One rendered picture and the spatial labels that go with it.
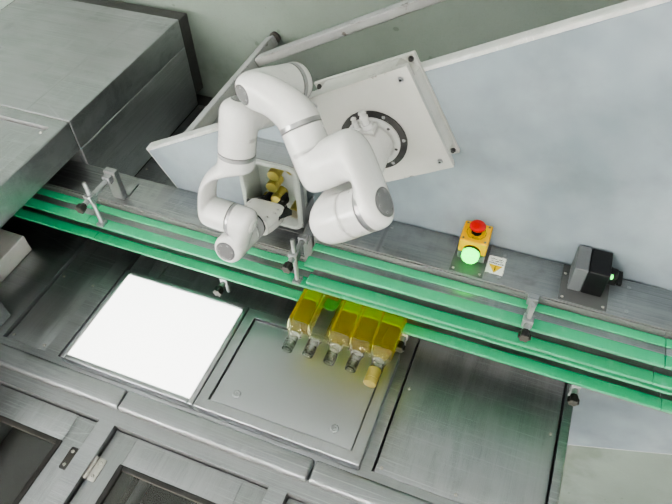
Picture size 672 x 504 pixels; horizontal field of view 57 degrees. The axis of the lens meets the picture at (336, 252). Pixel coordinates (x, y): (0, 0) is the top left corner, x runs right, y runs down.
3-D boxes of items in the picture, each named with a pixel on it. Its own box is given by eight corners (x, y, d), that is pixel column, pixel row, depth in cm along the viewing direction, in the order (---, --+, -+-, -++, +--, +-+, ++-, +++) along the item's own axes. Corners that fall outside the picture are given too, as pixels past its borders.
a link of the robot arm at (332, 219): (320, 175, 132) (294, 225, 121) (369, 154, 124) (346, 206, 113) (347, 207, 136) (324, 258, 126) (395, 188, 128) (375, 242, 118)
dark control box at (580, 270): (570, 264, 155) (566, 289, 150) (579, 242, 149) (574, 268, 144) (605, 272, 153) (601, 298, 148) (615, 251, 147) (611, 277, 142)
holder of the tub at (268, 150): (263, 208, 185) (251, 226, 181) (251, 135, 165) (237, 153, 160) (316, 222, 181) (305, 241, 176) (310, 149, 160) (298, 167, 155)
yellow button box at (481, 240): (463, 236, 163) (456, 257, 158) (466, 217, 157) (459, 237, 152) (489, 243, 161) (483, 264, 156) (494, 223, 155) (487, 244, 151)
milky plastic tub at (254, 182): (260, 196, 181) (246, 217, 176) (249, 135, 164) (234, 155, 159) (314, 211, 177) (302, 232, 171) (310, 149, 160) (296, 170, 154)
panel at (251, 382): (129, 274, 197) (62, 361, 177) (127, 268, 195) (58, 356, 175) (400, 359, 174) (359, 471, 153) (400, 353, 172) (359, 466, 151)
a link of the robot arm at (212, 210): (262, 150, 140) (256, 229, 151) (212, 135, 143) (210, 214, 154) (245, 164, 133) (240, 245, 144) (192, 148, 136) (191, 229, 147)
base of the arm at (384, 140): (334, 110, 138) (311, 151, 128) (386, 100, 132) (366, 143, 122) (358, 165, 147) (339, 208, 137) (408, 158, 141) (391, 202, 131)
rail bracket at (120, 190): (127, 185, 197) (84, 234, 183) (111, 144, 184) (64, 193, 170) (140, 189, 195) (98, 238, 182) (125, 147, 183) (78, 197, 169)
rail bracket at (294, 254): (302, 261, 174) (284, 294, 166) (298, 219, 161) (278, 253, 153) (312, 263, 173) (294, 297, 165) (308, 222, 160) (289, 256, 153)
